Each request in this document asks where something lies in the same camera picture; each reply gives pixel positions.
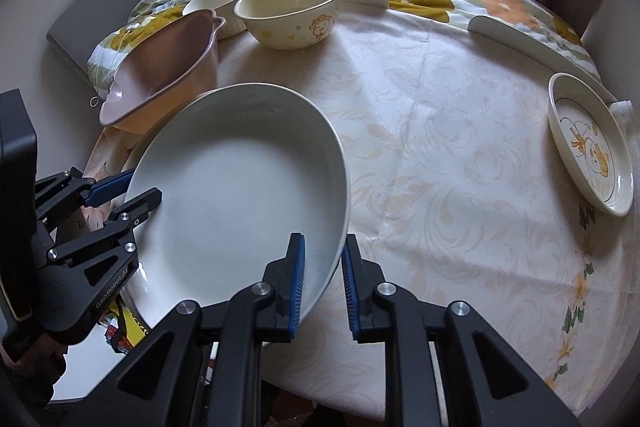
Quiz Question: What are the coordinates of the white rectangular plate far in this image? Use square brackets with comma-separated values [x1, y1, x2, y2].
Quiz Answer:
[468, 15, 618, 104]

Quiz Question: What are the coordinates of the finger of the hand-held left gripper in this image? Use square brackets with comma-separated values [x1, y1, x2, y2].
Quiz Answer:
[34, 169, 135, 224]
[47, 187, 164, 269]

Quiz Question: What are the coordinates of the large white plate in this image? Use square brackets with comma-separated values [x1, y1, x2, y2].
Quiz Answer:
[122, 83, 351, 328]

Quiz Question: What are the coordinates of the white tissue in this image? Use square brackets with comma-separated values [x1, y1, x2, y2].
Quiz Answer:
[609, 99, 635, 128]

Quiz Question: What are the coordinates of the pink heart-shaped bowl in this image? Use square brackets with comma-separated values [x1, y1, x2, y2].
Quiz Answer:
[97, 8, 227, 134]

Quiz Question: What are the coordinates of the cream patterned tablecloth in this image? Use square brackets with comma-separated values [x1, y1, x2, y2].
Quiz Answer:
[82, 2, 636, 418]

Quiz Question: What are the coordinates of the cream cartoon-print bowl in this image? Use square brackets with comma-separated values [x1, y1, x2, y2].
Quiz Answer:
[234, 0, 346, 52]

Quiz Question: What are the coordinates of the yellow snack packet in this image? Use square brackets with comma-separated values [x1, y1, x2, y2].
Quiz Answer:
[100, 297, 151, 353]

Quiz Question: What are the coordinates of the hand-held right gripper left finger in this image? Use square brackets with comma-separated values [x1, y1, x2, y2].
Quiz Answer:
[60, 233, 307, 427]

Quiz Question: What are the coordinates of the grey cushion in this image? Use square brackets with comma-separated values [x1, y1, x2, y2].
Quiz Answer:
[46, 0, 223, 98]

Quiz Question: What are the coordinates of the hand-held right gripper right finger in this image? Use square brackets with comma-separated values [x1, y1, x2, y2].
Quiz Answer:
[341, 234, 583, 427]

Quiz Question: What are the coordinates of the duck-print plate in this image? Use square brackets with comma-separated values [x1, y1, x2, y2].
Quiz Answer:
[547, 73, 635, 218]

